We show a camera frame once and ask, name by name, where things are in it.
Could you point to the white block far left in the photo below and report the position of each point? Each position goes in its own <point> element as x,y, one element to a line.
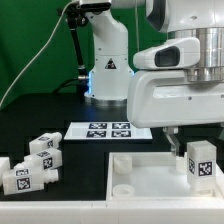
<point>4,168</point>

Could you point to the white marker plate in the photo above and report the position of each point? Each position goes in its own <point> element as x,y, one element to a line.
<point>106,131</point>

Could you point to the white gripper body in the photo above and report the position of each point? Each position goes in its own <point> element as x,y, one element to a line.
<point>166,98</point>

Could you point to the white square tabletop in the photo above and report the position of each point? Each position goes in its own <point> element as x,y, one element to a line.
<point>149,175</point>

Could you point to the white front fence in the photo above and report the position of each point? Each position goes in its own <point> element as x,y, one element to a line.
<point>201,211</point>

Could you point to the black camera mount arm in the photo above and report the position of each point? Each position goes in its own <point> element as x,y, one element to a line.
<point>76,17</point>

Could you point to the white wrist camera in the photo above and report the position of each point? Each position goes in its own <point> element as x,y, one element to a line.
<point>173,54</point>

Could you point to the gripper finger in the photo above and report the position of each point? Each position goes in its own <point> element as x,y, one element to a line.
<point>170,133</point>

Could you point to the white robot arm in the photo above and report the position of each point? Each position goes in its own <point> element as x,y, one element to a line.
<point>110,76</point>

